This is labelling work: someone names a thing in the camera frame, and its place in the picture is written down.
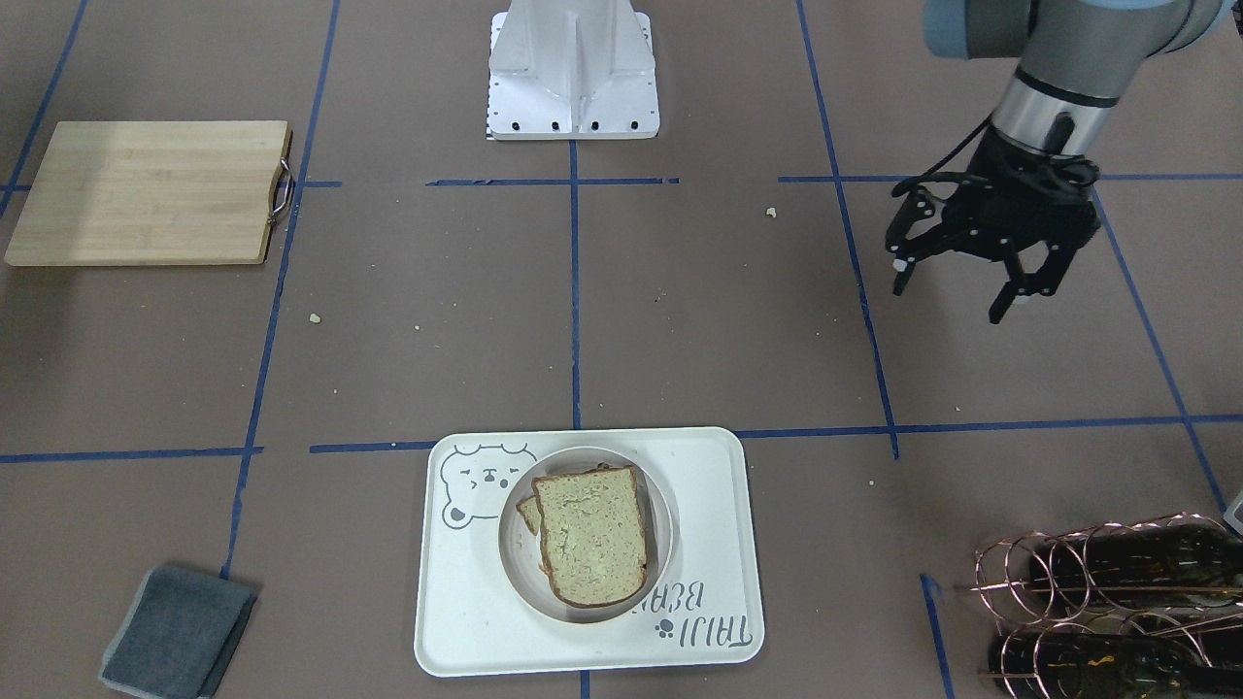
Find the white bear serving tray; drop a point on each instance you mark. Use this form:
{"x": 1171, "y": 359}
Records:
{"x": 705, "y": 609}

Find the dark green wine bottle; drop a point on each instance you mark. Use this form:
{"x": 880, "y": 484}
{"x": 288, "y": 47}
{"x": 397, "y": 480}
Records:
{"x": 1193, "y": 565}

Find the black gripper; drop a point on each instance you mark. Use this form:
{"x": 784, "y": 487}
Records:
{"x": 919, "y": 216}

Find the copper wire bottle rack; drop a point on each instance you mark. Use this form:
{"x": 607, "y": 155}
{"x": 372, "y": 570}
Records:
{"x": 1149, "y": 609}

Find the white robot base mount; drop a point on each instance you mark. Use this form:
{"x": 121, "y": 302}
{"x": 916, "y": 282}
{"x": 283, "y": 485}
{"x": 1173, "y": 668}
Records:
{"x": 571, "y": 70}

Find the wooden cutting board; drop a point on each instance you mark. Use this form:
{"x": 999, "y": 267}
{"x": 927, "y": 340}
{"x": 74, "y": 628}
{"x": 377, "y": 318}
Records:
{"x": 159, "y": 193}

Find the folded grey cloth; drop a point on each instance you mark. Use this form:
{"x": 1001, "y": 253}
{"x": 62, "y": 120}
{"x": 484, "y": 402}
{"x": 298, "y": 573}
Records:
{"x": 179, "y": 635}

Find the round white plate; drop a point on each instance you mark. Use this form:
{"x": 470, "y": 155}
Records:
{"x": 520, "y": 551}

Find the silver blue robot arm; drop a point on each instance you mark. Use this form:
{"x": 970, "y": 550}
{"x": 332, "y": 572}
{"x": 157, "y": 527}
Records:
{"x": 1075, "y": 60}

